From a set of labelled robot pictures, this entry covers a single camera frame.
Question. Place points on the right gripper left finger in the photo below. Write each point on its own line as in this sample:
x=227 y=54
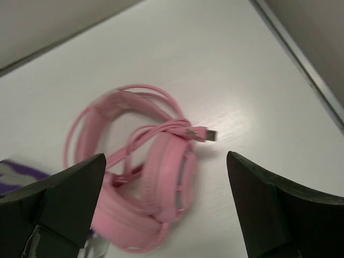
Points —
x=53 y=204

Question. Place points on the purple camouflage cloth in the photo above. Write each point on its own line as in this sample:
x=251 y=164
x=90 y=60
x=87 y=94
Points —
x=18 y=172

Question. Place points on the pink headphones with cable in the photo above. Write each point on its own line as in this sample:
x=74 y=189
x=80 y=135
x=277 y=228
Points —
x=136 y=208

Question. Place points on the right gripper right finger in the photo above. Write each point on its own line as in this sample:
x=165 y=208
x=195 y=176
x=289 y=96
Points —
x=281 y=218

